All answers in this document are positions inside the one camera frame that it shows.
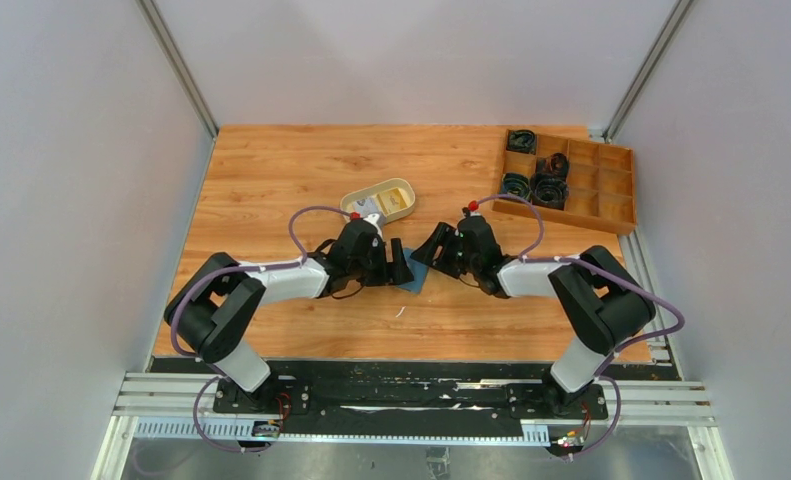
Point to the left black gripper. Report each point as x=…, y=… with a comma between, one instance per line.
x=393, y=273

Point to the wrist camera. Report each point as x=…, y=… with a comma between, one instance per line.
x=376, y=219
x=471, y=210

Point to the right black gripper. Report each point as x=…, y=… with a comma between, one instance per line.
x=443, y=235

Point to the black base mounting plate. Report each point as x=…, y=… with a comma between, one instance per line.
x=407, y=399

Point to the white card in tray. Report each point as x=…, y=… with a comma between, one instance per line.
x=366, y=206

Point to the rolled black belt middle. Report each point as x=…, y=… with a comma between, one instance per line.
x=555, y=165

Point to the rolled black belt large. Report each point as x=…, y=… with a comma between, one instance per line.
x=549, y=192

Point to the rolled black belt top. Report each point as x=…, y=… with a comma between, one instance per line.
x=521, y=141

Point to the yellow card in tray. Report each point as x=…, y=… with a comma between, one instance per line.
x=392, y=201

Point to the aluminium rail frame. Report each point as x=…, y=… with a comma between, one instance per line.
x=658, y=429

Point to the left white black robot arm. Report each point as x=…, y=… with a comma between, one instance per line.
x=213, y=310

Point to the cream oval tray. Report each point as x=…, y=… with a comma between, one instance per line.
x=373, y=190

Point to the blue leather card holder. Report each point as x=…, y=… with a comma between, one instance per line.
x=419, y=273

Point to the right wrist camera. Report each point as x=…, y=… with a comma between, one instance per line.
x=471, y=210

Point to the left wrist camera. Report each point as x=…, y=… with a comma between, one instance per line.
x=376, y=219

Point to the rolled dark belt left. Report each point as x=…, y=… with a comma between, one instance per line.
x=517, y=185

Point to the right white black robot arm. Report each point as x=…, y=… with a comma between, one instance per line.
x=604, y=305

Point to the wooden compartment organizer box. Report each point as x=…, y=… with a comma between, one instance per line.
x=601, y=181

